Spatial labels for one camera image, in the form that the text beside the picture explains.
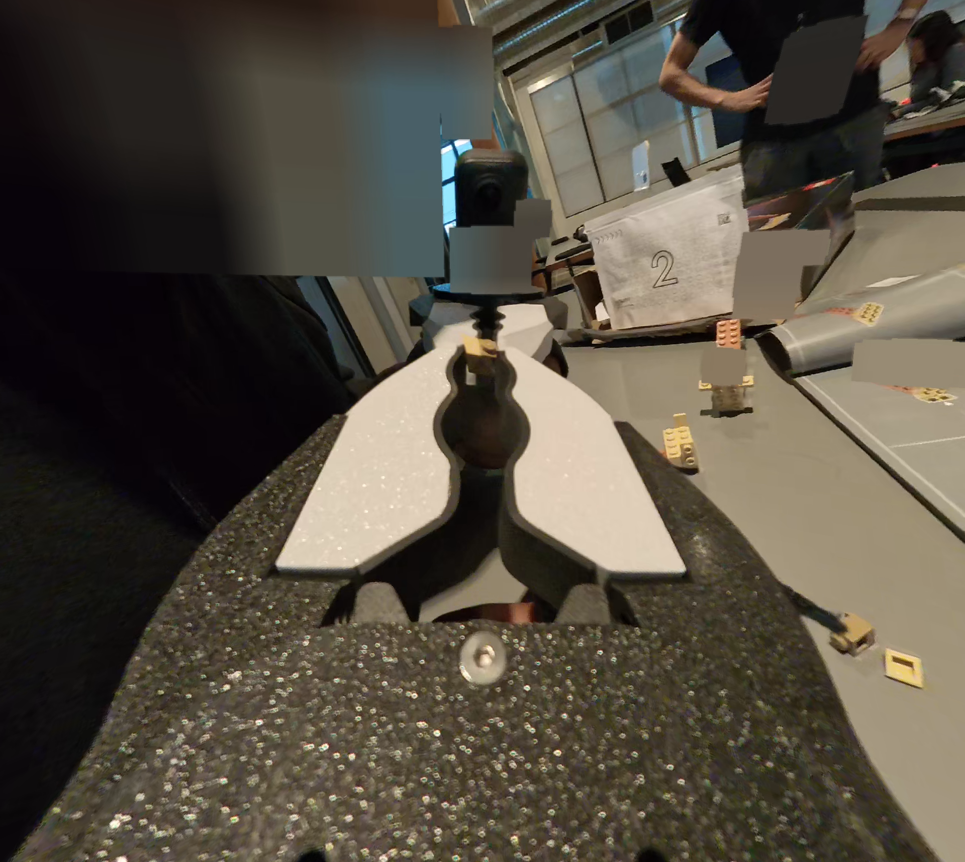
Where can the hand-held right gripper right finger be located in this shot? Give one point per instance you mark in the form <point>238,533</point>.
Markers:
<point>596,493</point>

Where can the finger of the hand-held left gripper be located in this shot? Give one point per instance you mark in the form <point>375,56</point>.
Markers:
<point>528,331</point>
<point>453,334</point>

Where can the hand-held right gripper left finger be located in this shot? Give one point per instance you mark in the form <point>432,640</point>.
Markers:
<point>370,493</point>

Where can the small yellow brick assembly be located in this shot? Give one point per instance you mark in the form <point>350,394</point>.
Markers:
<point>483,347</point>

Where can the yellow toy brick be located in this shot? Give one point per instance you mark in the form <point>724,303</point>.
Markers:
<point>680,443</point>

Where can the person's left hand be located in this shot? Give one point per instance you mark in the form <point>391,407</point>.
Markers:
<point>486,612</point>

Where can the brown cardboard tray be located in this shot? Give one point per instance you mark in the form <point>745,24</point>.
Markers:
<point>649,334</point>

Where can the white bag numbered 2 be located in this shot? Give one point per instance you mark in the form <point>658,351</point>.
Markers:
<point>664,267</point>

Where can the tan studded toy brick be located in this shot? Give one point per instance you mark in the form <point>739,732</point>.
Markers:
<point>727,392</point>

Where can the tiny tan toy brick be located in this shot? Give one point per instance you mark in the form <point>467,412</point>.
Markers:
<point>852,635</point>
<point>905,669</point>

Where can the dark printed carton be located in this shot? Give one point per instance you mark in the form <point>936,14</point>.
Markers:
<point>807,206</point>

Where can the grey instruction booklet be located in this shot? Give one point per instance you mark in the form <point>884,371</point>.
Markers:
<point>890,350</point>

